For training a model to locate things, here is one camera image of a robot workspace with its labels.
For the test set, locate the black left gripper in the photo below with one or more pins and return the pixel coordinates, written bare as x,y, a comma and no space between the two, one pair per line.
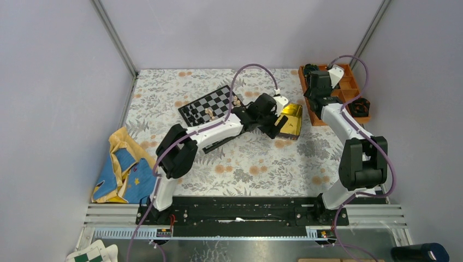
275,128

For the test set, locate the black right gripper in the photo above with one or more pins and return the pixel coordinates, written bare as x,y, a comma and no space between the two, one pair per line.
307,93

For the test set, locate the gold tin box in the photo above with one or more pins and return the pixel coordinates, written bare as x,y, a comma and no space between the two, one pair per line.
292,128

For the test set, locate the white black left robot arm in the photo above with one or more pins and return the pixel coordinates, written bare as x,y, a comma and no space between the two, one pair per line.
177,151

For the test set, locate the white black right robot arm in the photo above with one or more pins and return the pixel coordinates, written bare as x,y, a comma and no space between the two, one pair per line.
362,164

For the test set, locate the black grey chess board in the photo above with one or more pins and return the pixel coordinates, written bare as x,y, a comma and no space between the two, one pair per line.
209,107

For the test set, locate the rolled blue floral tie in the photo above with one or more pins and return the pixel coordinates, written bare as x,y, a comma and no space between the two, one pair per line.
308,68

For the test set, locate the floral table mat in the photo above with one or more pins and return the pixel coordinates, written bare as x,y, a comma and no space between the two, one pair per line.
250,165

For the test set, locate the rolled black orange tie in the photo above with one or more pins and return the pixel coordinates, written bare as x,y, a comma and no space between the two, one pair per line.
360,107

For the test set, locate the blue yellow cloth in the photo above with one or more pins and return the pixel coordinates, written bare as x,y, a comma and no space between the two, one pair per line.
126,176

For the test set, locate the dark blue cylinder bottle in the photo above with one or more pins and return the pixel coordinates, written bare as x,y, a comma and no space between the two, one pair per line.
426,252

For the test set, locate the green white checker card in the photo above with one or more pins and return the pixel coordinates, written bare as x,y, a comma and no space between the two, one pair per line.
95,252

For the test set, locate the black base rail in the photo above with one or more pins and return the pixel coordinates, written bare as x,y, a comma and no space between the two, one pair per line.
193,216

